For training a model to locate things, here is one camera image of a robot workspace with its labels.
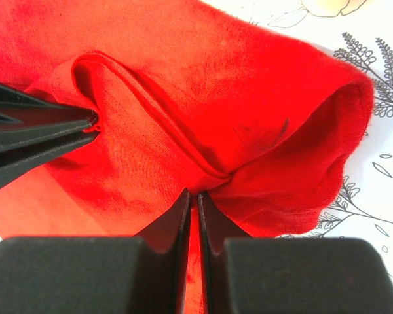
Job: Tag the floral patterned table mat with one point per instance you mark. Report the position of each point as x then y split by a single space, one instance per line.
361 34

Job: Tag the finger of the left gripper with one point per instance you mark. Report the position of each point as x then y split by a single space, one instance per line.
18 109
24 146

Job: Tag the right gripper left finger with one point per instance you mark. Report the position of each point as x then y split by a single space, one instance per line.
145 273

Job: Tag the red t shirt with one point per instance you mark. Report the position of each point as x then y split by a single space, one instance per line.
187 97

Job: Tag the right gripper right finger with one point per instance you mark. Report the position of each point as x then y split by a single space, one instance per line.
245 274

